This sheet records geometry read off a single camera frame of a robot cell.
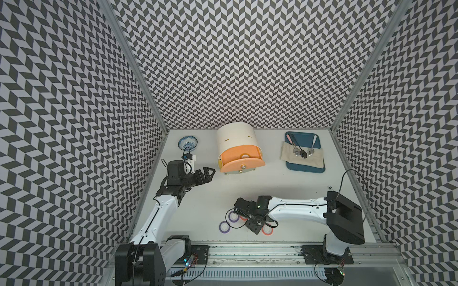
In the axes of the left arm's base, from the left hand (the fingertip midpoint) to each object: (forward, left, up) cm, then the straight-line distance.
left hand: (207, 173), depth 83 cm
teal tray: (+32, -57, -12) cm, 66 cm away
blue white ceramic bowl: (+29, +17, -11) cm, 35 cm away
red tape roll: (-22, -28, -13) cm, 37 cm away
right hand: (-19, -23, -12) cm, 33 cm away
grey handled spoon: (+21, -58, -11) cm, 63 cm away
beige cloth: (+16, -60, -12) cm, 63 cm away
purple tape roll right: (-16, -12, -13) cm, 24 cm away
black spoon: (+21, -54, -12) cm, 59 cm away
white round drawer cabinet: (+17, -14, +9) cm, 24 cm away
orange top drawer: (+5, -16, +5) cm, 17 cm away
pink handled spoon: (+22, -49, -12) cm, 55 cm away
